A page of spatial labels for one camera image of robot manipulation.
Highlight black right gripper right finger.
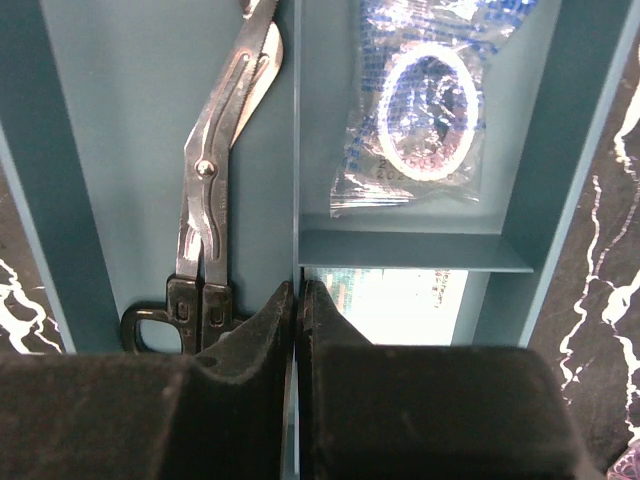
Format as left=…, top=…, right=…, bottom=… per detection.
left=297, top=280, right=595, bottom=479

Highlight dark teal tray insert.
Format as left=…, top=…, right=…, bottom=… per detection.
left=0, top=0, right=640, bottom=480

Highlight small scissors white sheath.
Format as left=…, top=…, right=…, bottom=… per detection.
left=120, top=1, right=283, bottom=355

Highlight clear bag small items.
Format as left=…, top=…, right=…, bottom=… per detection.
left=329, top=1, right=537, bottom=217

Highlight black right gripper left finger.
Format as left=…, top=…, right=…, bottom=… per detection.
left=1, top=281, right=294, bottom=479

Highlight white blue sachet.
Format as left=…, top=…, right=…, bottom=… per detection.
left=304, top=267, right=468, bottom=346

